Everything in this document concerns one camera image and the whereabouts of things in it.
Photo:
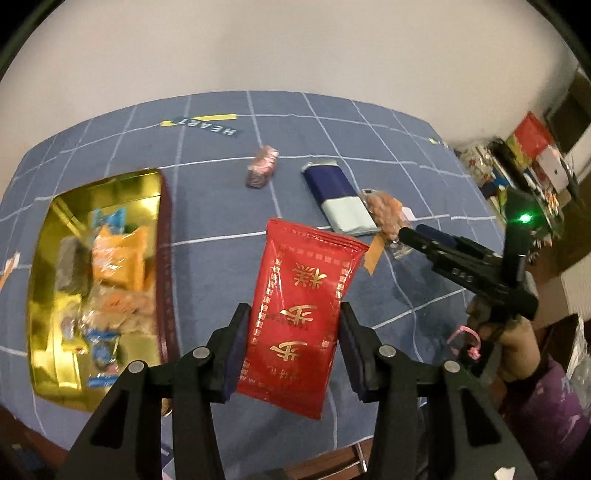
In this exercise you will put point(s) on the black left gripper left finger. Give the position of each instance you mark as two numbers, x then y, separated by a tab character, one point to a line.
122	438

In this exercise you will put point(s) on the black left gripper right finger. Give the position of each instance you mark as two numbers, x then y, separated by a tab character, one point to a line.
445	405

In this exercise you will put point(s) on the clear bag of brown snacks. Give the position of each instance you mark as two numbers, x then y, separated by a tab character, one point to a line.
389	215

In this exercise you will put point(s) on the navy and mint snack pack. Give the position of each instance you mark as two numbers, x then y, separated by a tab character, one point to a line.
338	199

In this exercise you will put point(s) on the red snack packet gold print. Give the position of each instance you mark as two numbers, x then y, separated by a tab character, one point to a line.
293	327

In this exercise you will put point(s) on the pink candy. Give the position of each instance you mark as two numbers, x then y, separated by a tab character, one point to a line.
262	167

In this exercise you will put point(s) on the purple sleeve forearm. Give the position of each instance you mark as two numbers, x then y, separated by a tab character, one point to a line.
545	416

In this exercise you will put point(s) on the right hand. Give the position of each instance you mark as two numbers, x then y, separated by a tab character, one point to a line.
519	351

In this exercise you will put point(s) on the orange tape strip right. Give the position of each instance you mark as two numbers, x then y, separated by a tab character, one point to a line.
374	253

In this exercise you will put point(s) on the orange tape strip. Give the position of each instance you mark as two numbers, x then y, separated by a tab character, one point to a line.
374	253
10	265

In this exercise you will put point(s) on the gold toffee tin box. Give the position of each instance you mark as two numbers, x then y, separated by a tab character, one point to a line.
79	345

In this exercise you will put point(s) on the dark grey snack bar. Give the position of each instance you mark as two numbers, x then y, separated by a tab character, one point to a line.
73	267

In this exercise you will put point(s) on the orange snack packet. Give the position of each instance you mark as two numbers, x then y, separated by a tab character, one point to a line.
118	259

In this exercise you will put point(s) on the orange tape strip left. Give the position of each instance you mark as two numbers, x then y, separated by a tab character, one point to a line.
10	265

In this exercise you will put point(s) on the blue wrapped candy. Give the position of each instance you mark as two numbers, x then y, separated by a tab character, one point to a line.
115	222

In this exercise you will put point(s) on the blue grid tablecloth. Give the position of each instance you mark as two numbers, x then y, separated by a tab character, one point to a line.
219	233

